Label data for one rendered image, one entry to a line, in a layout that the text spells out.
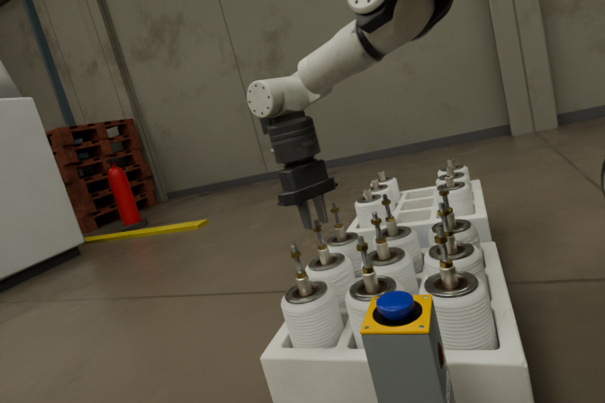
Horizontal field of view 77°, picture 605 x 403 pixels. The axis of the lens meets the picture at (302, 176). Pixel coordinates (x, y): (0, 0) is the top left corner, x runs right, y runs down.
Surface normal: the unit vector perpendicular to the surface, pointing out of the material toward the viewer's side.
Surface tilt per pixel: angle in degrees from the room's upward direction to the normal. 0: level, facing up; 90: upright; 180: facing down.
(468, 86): 90
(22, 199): 90
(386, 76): 90
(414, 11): 121
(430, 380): 90
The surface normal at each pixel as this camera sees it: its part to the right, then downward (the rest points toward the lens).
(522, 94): -0.39, 0.24
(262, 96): -0.62, 0.28
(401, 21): 0.58, 0.49
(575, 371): -0.26, -0.95
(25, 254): 0.90, -0.17
